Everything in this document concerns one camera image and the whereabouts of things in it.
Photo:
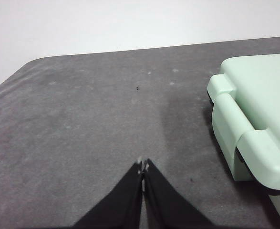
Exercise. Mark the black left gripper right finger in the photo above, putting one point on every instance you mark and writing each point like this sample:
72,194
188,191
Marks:
166,205

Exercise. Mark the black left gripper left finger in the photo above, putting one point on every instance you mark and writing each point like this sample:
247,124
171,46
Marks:
120,205

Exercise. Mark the mint green griddle cover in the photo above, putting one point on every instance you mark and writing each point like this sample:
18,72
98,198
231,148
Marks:
261,83

